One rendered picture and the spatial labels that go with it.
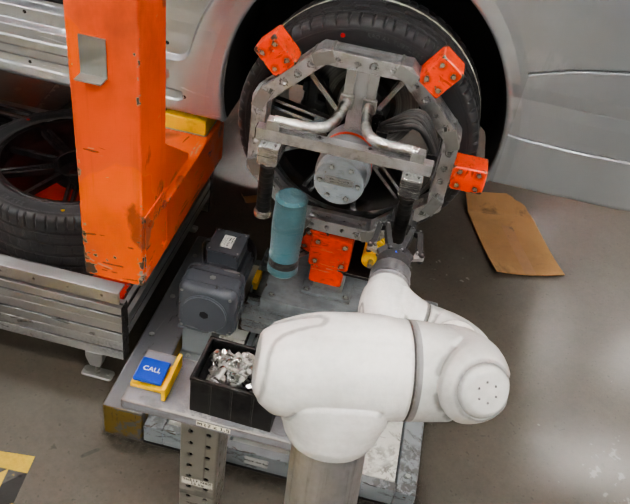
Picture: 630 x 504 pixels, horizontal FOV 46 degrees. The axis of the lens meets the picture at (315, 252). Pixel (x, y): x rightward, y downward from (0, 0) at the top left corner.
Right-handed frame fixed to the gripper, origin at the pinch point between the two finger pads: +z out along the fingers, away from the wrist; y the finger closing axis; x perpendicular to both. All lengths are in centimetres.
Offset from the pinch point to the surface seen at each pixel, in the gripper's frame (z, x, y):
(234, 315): 6, -50, -40
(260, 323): 23, -69, -35
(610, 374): 54, -83, 87
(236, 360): -33, -26, -30
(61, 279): -3, -44, -89
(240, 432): -42, -39, -25
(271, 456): -21, -75, -20
